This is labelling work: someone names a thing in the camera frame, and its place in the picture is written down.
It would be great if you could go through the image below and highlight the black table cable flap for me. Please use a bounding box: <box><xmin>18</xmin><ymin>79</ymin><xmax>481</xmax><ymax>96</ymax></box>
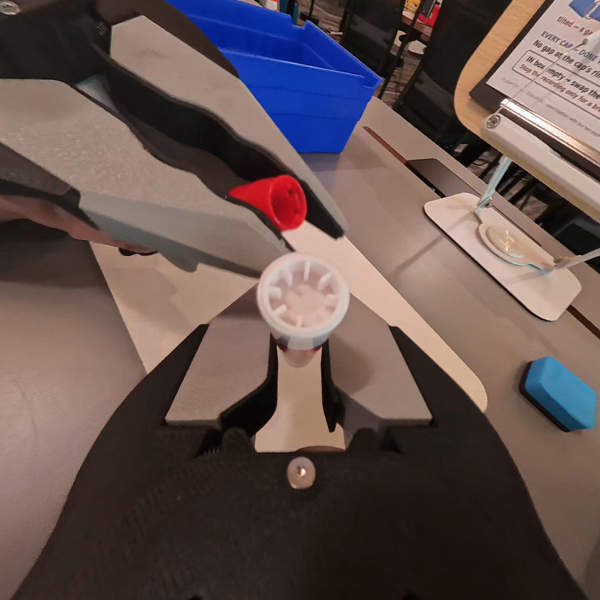
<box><xmin>405</xmin><ymin>158</ymin><xmax>462</xmax><ymax>198</ymax></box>

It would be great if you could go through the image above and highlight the wooden document stand board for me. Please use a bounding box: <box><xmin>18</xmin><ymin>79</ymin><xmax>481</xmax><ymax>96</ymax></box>
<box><xmin>454</xmin><ymin>0</ymin><xmax>600</xmax><ymax>155</ymax></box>

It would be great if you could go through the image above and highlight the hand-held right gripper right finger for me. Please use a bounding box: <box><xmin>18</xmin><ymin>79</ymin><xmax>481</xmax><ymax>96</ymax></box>
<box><xmin>322</xmin><ymin>302</ymin><xmax>434</xmax><ymax>433</ymax></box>

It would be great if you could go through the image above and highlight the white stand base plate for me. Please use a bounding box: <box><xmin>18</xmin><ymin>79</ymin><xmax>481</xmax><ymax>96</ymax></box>
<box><xmin>424</xmin><ymin>192</ymin><xmax>582</xmax><ymax>322</ymax></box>

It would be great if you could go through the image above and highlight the blue plastic bin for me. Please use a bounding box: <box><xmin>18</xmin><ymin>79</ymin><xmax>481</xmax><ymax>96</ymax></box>
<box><xmin>166</xmin><ymin>0</ymin><xmax>384</xmax><ymax>154</ymax></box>

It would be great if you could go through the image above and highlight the blue whiteboard eraser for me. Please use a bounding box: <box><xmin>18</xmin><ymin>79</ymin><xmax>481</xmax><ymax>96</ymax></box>
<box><xmin>518</xmin><ymin>356</ymin><xmax>598</xmax><ymax>433</ymax></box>

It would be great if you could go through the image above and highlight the person's left hand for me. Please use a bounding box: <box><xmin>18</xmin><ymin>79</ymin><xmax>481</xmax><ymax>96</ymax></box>
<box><xmin>0</xmin><ymin>194</ymin><xmax>158</xmax><ymax>258</ymax></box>

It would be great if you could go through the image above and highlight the white whiteboard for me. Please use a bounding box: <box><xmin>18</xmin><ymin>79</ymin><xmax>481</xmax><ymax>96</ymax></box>
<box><xmin>89</xmin><ymin>225</ymin><xmax>489</xmax><ymax>453</ymax></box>

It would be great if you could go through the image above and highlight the red marker cap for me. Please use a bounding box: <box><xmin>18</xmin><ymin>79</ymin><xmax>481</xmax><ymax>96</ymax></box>
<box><xmin>228</xmin><ymin>174</ymin><xmax>308</xmax><ymax>232</ymax></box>

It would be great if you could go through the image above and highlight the black office chair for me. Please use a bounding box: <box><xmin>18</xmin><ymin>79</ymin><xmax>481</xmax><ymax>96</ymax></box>
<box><xmin>338</xmin><ymin>0</ymin><xmax>405</xmax><ymax>59</ymax></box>
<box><xmin>394</xmin><ymin>0</ymin><xmax>516</xmax><ymax>160</ymax></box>

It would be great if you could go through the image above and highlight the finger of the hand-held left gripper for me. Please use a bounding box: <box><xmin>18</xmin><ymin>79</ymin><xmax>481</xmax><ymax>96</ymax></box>
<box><xmin>107</xmin><ymin>13</ymin><xmax>350</xmax><ymax>240</ymax></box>
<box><xmin>0</xmin><ymin>77</ymin><xmax>289</xmax><ymax>278</ymax></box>

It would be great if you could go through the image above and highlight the black clipboard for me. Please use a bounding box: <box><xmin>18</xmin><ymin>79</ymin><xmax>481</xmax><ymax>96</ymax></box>
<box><xmin>469</xmin><ymin>0</ymin><xmax>600</xmax><ymax>158</ymax></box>

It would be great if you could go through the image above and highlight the silver metal clip bar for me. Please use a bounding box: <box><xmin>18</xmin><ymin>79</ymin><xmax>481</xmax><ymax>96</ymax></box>
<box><xmin>483</xmin><ymin>97</ymin><xmax>600</xmax><ymax>169</ymax></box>

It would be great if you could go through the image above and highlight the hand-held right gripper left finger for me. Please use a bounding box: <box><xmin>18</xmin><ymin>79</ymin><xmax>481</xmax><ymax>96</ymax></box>
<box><xmin>164</xmin><ymin>292</ymin><xmax>279</xmax><ymax>437</ymax></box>

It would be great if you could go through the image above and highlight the printed instruction sheet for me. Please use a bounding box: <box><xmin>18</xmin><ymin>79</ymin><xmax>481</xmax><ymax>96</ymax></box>
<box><xmin>485</xmin><ymin>0</ymin><xmax>600</xmax><ymax>125</ymax></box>

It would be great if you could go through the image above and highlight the white whiteboard marker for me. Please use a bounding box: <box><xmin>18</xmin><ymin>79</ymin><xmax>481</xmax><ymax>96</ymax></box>
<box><xmin>256</xmin><ymin>253</ymin><xmax>351</xmax><ymax>368</ymax></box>

